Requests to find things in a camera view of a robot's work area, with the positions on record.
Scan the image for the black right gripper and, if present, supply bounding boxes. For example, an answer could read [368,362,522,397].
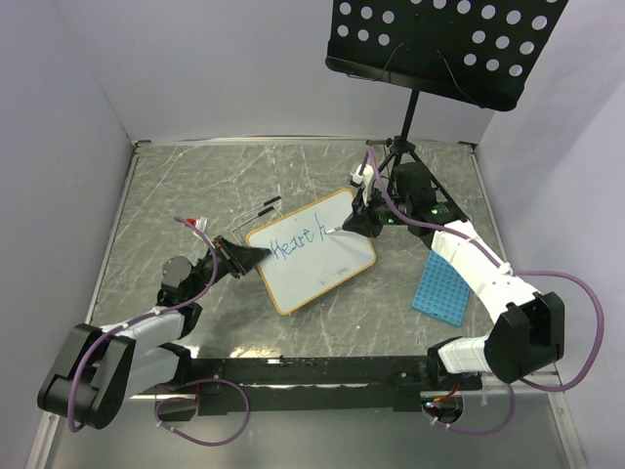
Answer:
[343,185,412,238]

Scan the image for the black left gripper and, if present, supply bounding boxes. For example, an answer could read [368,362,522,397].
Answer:
[187,234,271,300]

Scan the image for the yellow framed whiteboard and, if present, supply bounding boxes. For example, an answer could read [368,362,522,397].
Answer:
[246,189,376,315]

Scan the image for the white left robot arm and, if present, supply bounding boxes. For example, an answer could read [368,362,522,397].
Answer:
[36,236,272,429]

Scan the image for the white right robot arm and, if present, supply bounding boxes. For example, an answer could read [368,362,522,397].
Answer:
[341,162,564,389]

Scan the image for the blue studded building plate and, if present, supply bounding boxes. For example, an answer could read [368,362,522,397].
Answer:
[412,251,471,327]

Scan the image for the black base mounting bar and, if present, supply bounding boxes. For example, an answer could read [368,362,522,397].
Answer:
[145,356,482,416]

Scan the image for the black music stand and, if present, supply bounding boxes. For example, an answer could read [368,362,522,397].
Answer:
[324,0,570,221]

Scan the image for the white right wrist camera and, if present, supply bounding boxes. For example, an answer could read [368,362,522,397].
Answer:
[350,163,375,206]

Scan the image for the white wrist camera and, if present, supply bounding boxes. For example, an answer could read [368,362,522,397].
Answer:
[187,216,208,234]
[350,163,375,206]

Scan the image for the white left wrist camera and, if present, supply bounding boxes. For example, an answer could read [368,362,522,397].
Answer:
[187,216,208,234]

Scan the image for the wire whiteboard easel stand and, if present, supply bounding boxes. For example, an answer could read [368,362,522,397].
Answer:
[230,195,282,242]

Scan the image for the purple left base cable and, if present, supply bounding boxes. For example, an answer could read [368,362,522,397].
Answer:
[154,379,251,446]

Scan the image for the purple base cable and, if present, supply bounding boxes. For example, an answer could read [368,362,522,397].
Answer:
[423,380,517,436]
[154,379,251,446]

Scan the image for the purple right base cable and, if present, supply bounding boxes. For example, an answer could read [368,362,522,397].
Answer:
[423,380,517,436]

